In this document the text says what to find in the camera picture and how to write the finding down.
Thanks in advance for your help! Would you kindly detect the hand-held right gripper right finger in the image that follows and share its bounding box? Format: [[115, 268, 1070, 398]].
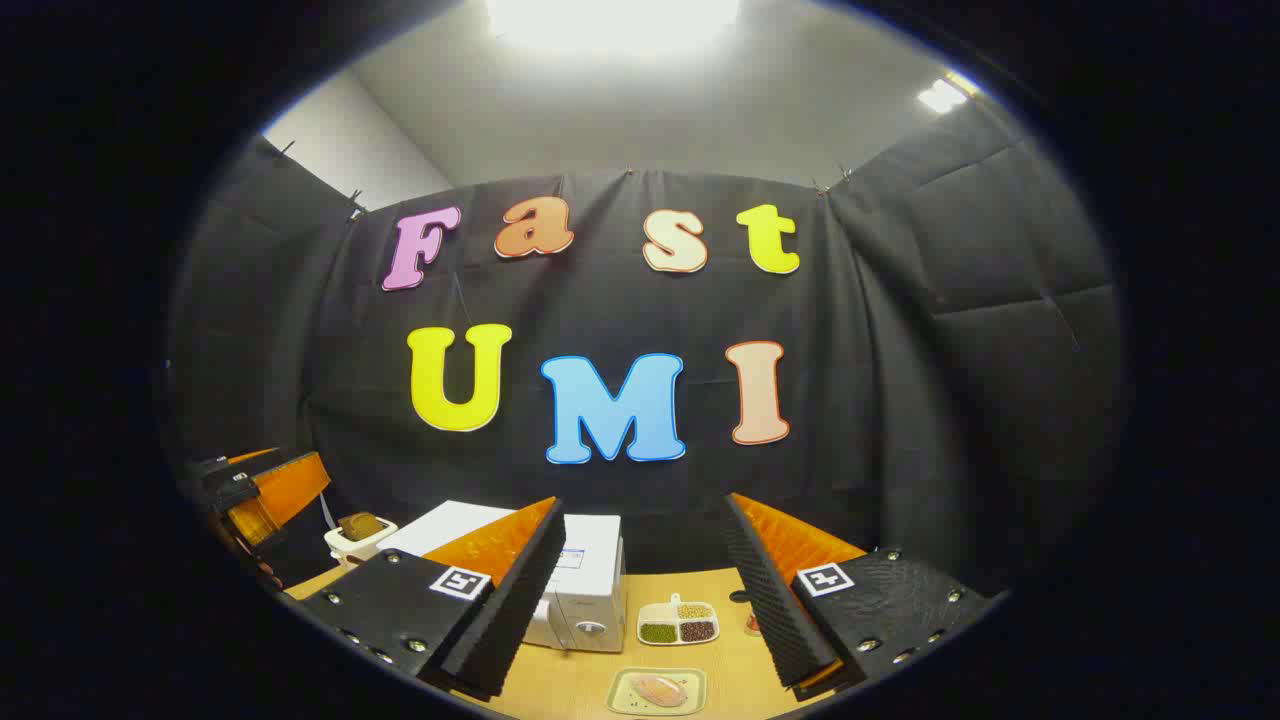
[[720, 492, 1001, 701]]

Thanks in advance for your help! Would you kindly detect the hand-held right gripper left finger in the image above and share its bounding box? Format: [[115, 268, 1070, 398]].
[[297, 497, 566, 699]]

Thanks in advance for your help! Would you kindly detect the white microwave oven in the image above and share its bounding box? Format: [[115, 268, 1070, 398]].
[[372, 500, 628, 654]]

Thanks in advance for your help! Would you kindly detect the crumb-coated bread bun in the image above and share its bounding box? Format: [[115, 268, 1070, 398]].
[[630, 675, 689, 708]]

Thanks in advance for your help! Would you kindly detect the white toaster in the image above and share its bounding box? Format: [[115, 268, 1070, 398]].
[[323, 512, 399, 571]]

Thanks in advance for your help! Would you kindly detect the white divided bean dish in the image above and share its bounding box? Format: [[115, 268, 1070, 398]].
[[637, 593, 721, 647]]

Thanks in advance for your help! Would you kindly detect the pale green rectangular plate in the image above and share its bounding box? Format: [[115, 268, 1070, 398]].
[[606, 667, 708, 717]]

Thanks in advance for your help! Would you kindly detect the small ceiling light panel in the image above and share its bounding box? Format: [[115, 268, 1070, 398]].
[[917, 75, 976, 114]]

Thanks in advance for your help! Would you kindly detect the large ceiling light panel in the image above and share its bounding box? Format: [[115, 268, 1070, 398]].
[[485, 0, 741, 51]]

